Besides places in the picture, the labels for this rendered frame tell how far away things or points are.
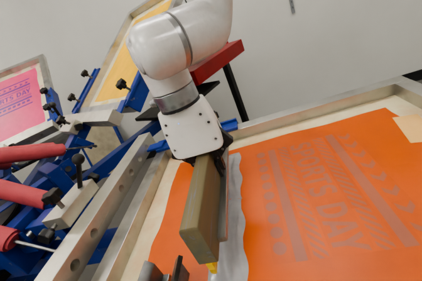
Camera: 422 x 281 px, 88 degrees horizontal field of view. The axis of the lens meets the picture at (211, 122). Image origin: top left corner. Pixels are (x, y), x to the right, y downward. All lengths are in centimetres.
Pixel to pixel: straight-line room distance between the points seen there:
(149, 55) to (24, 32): 300
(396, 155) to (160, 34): 50
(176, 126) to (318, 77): 233
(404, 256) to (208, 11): 42
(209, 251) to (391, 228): 28
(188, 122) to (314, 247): 29
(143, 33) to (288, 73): 231
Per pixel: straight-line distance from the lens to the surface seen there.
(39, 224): 75
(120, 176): 68
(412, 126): 66
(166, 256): 52
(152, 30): 27
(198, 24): 29
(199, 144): 40
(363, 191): 50
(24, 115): 179
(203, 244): 33
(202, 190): 35
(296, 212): 48
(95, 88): 147
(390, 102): 76
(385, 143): 61
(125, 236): 57
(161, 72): 28
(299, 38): 247
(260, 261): 44
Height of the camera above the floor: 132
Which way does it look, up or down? 24 degrees down
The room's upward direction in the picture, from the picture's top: 23 degrees counter-clockwise
